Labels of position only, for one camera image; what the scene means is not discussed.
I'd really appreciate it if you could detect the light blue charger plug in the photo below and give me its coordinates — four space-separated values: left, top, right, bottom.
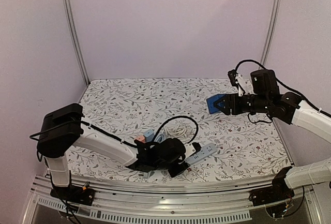
143 129 155 142

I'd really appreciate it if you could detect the pink small charger plug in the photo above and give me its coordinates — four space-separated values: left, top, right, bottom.
134 135 146 143

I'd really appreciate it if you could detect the light blue power strip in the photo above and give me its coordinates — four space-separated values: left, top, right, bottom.
185 143 217 165

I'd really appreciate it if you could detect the dark blue cube socket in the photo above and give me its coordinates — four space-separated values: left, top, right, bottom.
206 94 224 114

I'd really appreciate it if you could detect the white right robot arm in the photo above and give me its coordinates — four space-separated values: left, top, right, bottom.
212 69 330 201

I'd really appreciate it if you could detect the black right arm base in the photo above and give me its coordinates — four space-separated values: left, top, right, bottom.
248 167 294 206

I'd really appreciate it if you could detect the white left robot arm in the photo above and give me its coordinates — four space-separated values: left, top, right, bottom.
37 103 196 200

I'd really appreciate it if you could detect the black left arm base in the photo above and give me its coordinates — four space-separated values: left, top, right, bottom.
50 182 96 206

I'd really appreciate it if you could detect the floral patterned table mat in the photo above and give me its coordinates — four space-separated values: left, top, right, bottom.
67 79 291 184

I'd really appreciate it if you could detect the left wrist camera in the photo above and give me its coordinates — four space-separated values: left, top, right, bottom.
184 142 201 158

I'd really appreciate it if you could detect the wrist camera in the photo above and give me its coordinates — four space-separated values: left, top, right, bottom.
184 142 201 158
228 69 253 97

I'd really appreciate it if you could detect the cream coiled power cable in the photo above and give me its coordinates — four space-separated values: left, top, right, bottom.
164 123 196 138

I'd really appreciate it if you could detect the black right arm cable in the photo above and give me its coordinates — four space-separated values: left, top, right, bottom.
234 59 331 117

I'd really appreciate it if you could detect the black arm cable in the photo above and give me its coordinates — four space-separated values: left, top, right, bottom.
234 59 331 117
29 115 199 150

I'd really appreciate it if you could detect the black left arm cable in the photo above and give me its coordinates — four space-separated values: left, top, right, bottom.
29 115 199 150

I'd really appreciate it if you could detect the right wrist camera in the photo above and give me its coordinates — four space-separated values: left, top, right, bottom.
228 69 253 97

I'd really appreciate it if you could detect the aluminium front table rail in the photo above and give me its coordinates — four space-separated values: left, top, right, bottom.
22 172 324 224

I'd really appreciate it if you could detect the right aluminium frame post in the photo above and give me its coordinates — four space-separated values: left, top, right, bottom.
259 0 281 66

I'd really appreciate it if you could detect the aluminium frame post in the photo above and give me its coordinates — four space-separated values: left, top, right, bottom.
259 0 281 66
63 0 91 86

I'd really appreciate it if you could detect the left aluminium frame post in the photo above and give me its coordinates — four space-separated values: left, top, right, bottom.
63 0 91 86

